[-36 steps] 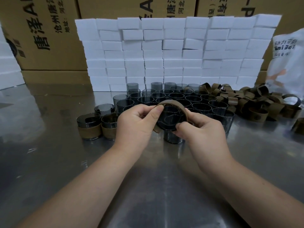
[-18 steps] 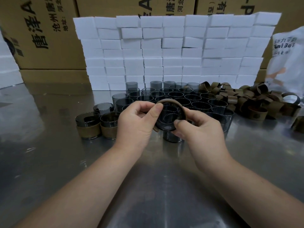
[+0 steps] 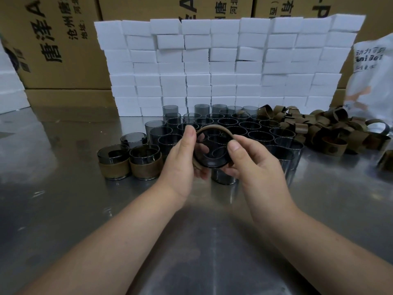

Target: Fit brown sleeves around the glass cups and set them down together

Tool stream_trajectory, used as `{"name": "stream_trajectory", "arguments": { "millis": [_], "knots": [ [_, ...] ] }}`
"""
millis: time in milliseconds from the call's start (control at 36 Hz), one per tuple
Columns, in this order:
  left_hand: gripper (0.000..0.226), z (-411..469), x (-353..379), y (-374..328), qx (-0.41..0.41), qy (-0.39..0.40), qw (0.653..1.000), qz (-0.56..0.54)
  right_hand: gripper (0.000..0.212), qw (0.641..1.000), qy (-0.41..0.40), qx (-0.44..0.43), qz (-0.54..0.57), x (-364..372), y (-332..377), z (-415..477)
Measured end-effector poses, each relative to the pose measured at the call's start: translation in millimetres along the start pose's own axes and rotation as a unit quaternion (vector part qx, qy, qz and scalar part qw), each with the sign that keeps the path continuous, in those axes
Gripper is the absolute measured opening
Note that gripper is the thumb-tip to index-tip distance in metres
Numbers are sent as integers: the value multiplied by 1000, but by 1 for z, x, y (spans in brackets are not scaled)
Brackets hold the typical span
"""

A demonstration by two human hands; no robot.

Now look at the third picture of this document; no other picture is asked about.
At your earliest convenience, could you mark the person's right hand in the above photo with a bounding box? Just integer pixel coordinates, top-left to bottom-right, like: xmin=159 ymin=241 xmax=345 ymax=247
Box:
xmin=219 ymin=135 xmax=297 ymax=220

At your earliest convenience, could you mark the person's left hand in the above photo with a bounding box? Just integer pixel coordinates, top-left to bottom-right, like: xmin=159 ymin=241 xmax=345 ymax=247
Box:
xmin=155 ymin=125 xmax=211 ymax=204

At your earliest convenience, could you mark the single dark glass cup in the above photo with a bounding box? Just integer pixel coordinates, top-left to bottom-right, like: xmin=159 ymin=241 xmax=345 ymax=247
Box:
xmin=193 ymin=127 xmax=235 ymax=169

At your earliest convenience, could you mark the single brown sleeve ring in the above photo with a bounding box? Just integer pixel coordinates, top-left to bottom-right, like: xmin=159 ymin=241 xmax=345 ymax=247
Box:
xmin=192 ymin=125 xmax=236 ymax=173

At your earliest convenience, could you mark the person's right forearm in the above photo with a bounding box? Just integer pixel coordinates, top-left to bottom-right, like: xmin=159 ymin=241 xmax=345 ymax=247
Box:
xmin=249 ymin=202 xmax=393 ymax=295

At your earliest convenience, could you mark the person's left forearm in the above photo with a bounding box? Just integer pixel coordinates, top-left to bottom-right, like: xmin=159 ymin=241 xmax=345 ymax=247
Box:
xmin=17 ymin=180 xmax=185 ymax=295

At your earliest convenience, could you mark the group of grey glass cups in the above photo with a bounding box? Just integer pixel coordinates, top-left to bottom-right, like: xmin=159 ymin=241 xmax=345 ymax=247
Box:
xmin=120 ymin=103 xmax=305 ymax=186

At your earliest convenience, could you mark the sleeved grey glass cup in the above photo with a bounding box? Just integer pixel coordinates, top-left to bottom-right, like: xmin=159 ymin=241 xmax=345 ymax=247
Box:
xmin=97 ymin=144 xmax=131 ymax=181
xmin=129 ymin=144 xmax=163 ymax=181

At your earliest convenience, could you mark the stack of white boxes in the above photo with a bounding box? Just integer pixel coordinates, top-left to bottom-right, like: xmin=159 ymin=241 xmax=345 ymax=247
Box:
xmin=94 ymin=14 xmax=366 ymax=118

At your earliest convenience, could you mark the pile of brown sleeve rings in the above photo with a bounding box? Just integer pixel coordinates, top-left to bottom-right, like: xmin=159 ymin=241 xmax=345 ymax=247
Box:
xmin=257 ymin=104 xmax=393 ymax=173

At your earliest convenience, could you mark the large printed cardboard box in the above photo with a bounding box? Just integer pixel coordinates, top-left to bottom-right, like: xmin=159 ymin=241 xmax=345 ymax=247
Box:
xmin=253 ymin=0 xmax=393 ymax=89
xmin=0 ymin=0 xmax=112 ymax=90
xmin=98 ymin=0 xmax=256 ymax=23

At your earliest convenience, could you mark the white printed plastic bag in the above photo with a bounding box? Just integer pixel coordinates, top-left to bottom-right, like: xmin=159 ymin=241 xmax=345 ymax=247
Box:
xmin=342 ymin=33 xmax=393 ymax=128

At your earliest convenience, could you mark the white foam block stack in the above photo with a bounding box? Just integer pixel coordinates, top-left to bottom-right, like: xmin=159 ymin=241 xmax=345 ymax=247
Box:
xmin=0 ymin=37 xmax=31 ymax=115

